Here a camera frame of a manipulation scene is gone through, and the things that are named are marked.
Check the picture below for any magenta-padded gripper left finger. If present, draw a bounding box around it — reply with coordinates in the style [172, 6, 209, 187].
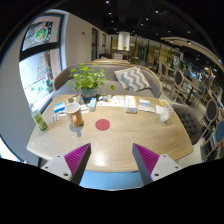
[41, 142, 92, 185]

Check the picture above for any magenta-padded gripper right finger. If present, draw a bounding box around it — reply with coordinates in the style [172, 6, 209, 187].
[132, 143, 183, 186]

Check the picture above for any green-labelled clear drink bottle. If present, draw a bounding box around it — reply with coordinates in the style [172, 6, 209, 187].
[30, 103, 49, 132]

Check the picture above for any flat round red coaster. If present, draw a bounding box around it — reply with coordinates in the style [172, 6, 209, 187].
[95, 118, 111, 132]

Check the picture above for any tan mug with white inside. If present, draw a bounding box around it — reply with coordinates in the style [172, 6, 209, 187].
[65, 102, 85, 129]

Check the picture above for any pill blister pack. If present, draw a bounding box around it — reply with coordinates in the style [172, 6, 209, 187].
[50, 113, 61, 124]

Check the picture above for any clear plastic cup with straw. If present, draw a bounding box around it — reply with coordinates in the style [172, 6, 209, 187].
[160, 98, 177, 124]

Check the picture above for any white paper napkin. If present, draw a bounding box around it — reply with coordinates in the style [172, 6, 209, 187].
[155, 104, 165, 115]

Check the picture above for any flat blue and white box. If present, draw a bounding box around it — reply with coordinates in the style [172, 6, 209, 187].
[53, 102, 67, 114]

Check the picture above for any small blue white booklet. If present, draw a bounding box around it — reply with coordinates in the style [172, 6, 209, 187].
[137, 98, 157, 113]

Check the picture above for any small blue and white carton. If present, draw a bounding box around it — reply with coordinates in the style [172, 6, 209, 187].
[88, 97, 98, 112]

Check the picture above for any dark grey tufted armchair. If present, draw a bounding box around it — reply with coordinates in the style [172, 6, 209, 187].
[173, 103, 203, 146]

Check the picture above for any white box with orange print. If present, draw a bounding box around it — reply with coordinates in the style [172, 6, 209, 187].
[125, 95, 138, 115]

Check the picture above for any brown paper bag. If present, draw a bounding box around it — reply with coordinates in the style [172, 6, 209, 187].
[65, 94, 86, 106]

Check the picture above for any yellow card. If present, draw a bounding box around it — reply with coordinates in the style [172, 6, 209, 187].
[158, 98, 170, 107]

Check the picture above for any white printed leaflet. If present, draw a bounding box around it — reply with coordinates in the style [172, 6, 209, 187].
[97, 95, 126, 108]

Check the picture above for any green potted plant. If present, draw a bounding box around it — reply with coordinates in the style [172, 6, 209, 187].
[66, 62, 116, 100]

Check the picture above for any group of dining chairs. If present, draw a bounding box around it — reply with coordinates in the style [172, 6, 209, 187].
[156, 61, 224, 161]

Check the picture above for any grey white chevron cushion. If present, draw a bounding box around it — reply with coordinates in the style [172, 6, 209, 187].
[114, 66, 152, 93]

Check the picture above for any grey curved sofa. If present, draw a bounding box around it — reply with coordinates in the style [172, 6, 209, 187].
[53, 63, 164, 100]

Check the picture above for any window with festive decals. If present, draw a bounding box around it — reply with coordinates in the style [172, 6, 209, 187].
[18, 13, 65, 111]

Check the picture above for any group of ceiling lights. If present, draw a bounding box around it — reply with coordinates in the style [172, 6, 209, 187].
[104, 0, 201, 44]

